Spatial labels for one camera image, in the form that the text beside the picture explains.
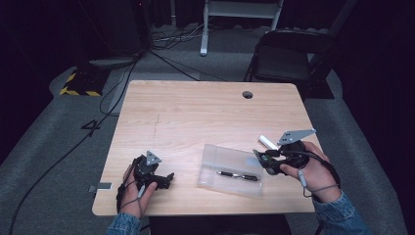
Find grey wrist cord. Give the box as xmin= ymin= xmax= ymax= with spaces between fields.
xmin=298 ymin=169 xmax=341 ymax=200
xmin=118 ymin=183 xmax=147 ymax=217

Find tangled floor cables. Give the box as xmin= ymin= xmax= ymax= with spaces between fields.
xmin=148 ymin=23 xmax=228 ymax=82

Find grey stand base plate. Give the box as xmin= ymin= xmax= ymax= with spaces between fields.
xmin=88 ymin=56 xmax=140 ymax=71

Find person's left hand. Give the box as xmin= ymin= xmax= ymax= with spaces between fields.
xmin=120 ymin=164 xmax=159 ymax=219

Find grey tape piece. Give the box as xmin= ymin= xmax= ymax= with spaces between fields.
xmin=88 ymin=181 xmax=113 ymax=194

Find black folding chair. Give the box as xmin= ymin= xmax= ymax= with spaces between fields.
xmin=243 ymin=28 xmax=337 ymax=100

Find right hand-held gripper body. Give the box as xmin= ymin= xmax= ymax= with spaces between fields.
xmin=277 ymin=127 xmax=317 ymax=170

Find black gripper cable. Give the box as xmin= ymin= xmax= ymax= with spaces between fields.
xmin=115 ymin=156 xmax=138 ymax=213
xmin=293 ymin=150 xmax=343 ymax=201

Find black pen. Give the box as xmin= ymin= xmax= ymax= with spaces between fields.
xmin=216 ymin=170 xmax=260 ymax=182

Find white metal stand frame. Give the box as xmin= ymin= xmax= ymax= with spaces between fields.
xmin=199 ymin=0 xmax=285 ymax=57

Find yellow black striped base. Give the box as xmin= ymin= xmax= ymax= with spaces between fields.
xmin=59 ymin=67 xmax=111 ymax=97

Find white cylindrical tube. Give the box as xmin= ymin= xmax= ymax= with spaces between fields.
xmin=258 ymin=134 xmax=279 ymax=152

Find clear plastic pencil case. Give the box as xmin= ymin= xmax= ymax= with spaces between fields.
xmin=197 ymin=143 xmax=264 ymax=198

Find long black floor cable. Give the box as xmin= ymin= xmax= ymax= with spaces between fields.
xmin=8 ymin=57 xmax=140 ymax=235

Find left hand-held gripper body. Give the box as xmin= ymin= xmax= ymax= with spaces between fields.
xmin=131 ymin=150 xmax=162 ymax=185

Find person's right hand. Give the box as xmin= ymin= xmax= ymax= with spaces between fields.
xmin=279 ymin=140 xmax=342 ymax=204

